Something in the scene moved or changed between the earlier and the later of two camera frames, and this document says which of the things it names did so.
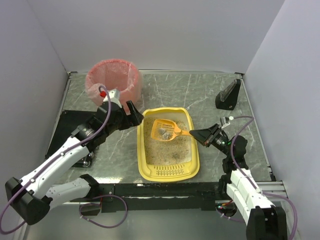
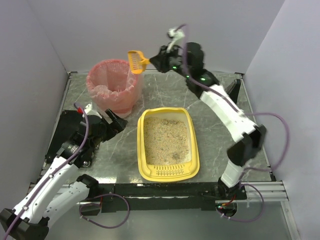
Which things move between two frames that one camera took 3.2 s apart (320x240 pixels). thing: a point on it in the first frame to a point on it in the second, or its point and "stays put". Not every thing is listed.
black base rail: [156, 197] stays put
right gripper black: [209, 137] to [160, 61]
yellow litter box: [176, 160] stays put
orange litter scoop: [165, 129] to [137, 62]
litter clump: [175, 156] stays put
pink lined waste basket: [114, 74] stays put
